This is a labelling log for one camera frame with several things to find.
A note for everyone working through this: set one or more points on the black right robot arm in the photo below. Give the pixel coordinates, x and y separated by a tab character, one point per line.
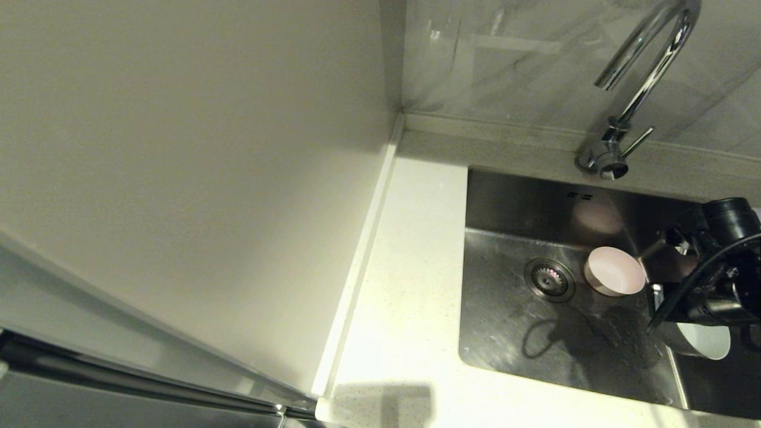
752	285

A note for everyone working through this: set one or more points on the stainless steel sink basin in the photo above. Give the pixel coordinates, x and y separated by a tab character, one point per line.
517	339

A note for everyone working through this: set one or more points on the round metal drain strainer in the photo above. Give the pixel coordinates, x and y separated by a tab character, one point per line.
549	279

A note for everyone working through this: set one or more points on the chrome gooseneck faucet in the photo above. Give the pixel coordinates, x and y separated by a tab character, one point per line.
642	92

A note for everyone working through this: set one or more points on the pale blue round bowl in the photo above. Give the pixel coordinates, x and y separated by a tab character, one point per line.
707	342

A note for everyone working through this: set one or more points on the pink round bowl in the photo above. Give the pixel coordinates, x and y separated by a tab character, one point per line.
615	273

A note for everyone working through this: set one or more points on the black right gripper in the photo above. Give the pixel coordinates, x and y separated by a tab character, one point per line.
710	285

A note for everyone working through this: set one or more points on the tall silver door refrigerator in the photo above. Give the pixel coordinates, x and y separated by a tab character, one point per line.
178	148

